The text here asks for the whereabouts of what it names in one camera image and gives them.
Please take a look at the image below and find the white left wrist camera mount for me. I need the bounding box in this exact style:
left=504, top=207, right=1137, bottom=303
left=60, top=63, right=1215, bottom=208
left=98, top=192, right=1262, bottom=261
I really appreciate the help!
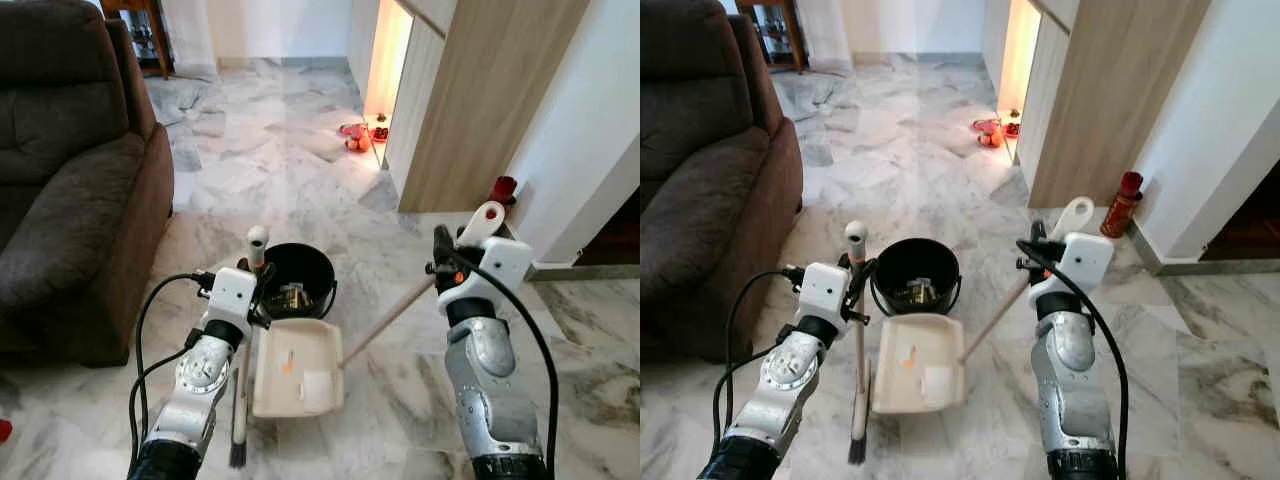
left=800, top=262, right=853, bottom=326
left=207, top=267, right=258, bottom=326

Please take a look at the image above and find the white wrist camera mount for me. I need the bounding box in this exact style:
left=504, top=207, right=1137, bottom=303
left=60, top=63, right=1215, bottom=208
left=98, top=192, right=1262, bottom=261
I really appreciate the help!
left=455, top=236, right=533, bottom=301
left=207, top=267, right=258, bottom=326
left=1040, top=232, right=1115, bottom=296
left=800, top=262, right=853, bottom=326

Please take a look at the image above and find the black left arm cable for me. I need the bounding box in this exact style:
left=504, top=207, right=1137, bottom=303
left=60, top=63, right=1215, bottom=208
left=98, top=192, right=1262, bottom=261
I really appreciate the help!
left=128, top=272, right=216, bottom=471
left=712, top=268, right=806, bottom=451

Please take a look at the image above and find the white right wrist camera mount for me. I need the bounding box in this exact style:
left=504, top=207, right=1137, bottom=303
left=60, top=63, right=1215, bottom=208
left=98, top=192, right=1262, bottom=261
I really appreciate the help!
left=455, top=236, right=533, bottom=301
left=1040, top=232, right=1115, bottom=296

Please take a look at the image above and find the light wood wall cabinet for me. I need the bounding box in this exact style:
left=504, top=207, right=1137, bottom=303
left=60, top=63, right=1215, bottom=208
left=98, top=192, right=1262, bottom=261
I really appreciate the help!
left=983, top=0, right=1213, bottom=209
left=347, top=0, right=591, bottom=214

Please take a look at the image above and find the broom with white grip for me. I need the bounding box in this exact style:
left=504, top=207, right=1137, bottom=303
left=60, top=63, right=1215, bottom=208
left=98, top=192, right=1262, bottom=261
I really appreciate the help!
left=228, top=225, right=271, bottom=469
left=844, top=220, right=873, bottom=466

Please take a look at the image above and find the wooden glass display cabinet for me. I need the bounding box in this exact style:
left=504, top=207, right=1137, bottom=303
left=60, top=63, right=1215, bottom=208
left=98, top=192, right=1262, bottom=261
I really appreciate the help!
left=735, top=0, right=809, bottom=73
left=100, top=0, right=171, bottom=79

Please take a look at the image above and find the black plastic bucket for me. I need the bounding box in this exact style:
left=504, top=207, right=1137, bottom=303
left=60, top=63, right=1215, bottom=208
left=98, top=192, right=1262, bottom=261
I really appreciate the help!
left=870, top=237, right=963, bottom=317
left=258, top=242, right=338, bottom=321

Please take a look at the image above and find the white curtain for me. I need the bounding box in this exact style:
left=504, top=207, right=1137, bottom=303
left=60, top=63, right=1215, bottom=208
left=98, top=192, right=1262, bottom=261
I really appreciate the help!
left=160, top=0, right=219, bottom=73
left=795, top=0, right=851, bottom=69

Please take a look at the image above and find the white paper piece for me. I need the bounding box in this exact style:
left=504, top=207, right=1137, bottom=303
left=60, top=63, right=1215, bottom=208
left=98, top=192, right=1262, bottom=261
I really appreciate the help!
left=922, top=365, right=956, bottom=406
left=300, top=370, right=336, bottom=413

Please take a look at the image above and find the beige long-handled dustpan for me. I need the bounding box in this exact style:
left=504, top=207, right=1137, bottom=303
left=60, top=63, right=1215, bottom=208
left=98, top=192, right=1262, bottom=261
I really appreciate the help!
left=252, top=202, right=507, bottom=418
left=872, top=197, right=1096, bottom=415

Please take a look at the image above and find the dark brown fabric sofa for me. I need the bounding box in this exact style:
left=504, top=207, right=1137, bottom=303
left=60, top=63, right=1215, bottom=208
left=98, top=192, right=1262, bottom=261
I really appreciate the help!
left=640, top=0, right=804, bottom=363
left=0, top=0, right=176, bottom=366

